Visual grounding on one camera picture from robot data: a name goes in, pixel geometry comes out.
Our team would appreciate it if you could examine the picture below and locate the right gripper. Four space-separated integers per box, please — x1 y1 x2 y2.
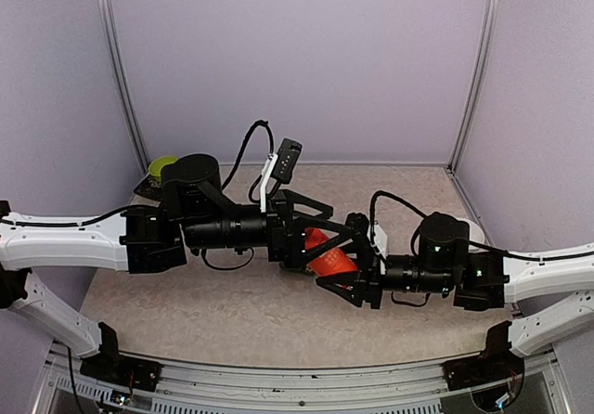
316 240 455 310

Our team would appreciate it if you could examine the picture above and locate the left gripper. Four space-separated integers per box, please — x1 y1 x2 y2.
183 189 352 270

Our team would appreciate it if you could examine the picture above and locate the red bottle cap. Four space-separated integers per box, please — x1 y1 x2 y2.
304 227 329 252

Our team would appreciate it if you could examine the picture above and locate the red pill bottle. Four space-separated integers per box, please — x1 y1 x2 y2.
308 248 345 277

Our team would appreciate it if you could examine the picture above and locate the green pill organizer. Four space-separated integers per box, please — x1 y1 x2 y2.
285 265 316 277

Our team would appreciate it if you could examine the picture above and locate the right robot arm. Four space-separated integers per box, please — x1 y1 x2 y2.
316 213 593 381

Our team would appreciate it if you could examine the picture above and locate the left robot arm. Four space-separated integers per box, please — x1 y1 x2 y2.
1 154 335 382

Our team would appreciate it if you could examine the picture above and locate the white bowl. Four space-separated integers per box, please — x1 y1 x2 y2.
465 219 485 245

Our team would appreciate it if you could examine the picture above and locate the black square tray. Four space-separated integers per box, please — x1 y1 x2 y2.
134 175 162 201

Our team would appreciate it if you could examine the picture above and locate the lime green bowl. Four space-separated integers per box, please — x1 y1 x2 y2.
148 155 178 181

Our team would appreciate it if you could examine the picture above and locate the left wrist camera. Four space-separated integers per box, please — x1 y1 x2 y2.
258 138 303 213

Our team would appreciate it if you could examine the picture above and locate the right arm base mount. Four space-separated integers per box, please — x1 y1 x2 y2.
442 354 525 391

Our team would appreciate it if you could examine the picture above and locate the front aluminium rail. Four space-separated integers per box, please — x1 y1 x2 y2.
32 337 572 414

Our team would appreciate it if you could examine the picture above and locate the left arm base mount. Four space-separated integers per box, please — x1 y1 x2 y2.
80 355 161 393

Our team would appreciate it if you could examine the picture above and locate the left aluminium frame post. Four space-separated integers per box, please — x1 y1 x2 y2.
97 0 149 174

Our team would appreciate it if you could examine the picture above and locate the aluminium frame post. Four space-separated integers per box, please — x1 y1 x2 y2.
97 0 149 174
448 0 500 175

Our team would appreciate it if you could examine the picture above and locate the right aluminium frame post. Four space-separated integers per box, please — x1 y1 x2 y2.
448 0 500 175

